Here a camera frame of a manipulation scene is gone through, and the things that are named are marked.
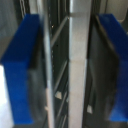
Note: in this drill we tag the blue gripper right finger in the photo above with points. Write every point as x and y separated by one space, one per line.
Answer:
120 76

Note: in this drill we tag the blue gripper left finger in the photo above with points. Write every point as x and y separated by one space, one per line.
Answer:
18 76

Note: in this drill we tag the metal oven tray rack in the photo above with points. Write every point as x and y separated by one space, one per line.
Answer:
78 66

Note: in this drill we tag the black toaster oven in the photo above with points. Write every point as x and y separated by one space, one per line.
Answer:
61 10

